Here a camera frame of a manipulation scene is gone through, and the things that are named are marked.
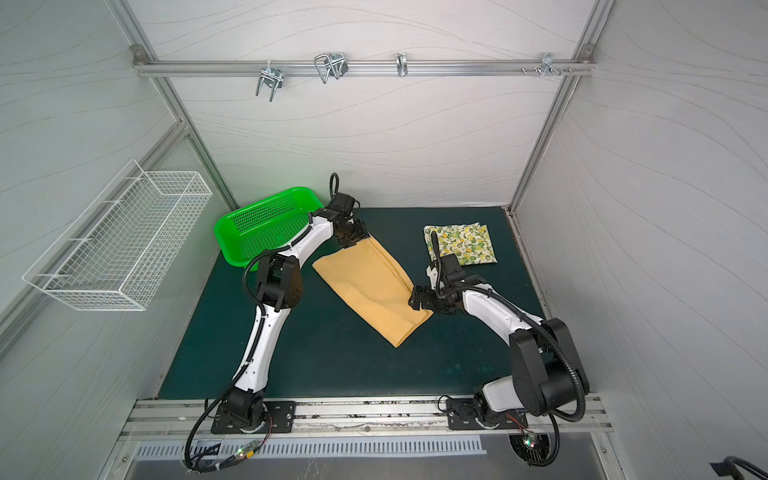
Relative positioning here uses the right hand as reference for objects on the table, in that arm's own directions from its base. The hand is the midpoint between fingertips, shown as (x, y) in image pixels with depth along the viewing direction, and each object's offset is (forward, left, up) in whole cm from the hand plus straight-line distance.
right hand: (427, 296), depth 89 cm
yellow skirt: (+7, +19, -4) cm, 21 cm away
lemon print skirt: (+26, -17, -4) cm, 31 cm away
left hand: (+25, +20, -1) cm, 32 cm away
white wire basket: (-7, +74, +27) cm, 79 cm away
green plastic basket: (+31, +60, -3) cm, 68 cm away
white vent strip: (-38, +23, -6) cm, 45 cm away
